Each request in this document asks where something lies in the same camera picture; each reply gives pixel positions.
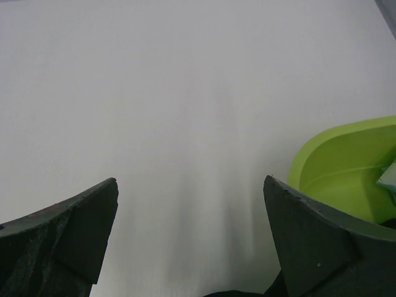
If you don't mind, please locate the light blue t shirt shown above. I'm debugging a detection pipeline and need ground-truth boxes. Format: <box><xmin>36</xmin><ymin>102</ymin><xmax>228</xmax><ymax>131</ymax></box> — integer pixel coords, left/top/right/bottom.
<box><xmin>376</xmin><ymin>161</ymin><xmax>396</xmax><ymax>194</ymax></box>

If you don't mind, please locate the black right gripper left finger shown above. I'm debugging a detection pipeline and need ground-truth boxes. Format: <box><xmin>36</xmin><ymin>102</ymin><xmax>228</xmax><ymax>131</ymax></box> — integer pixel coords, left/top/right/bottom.
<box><xmin>1</xmin><ymin>178</ymin><xmax>118</xmax><ymax>297</ymax></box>

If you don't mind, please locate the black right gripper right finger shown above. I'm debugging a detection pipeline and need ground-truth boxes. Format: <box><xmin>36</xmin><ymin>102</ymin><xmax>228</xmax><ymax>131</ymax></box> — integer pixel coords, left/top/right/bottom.
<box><xmin>263</xmin><ymin>176</ymin><xmax>395</xmax><ymax>296</ymax></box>

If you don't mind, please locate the green plastic bin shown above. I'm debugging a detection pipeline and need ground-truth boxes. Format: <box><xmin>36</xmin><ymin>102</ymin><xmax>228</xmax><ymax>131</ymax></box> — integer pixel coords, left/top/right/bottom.
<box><xmin>286</xmin><ymin>116</ymin><xmax>395</xmax><ymax>224</ymax></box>

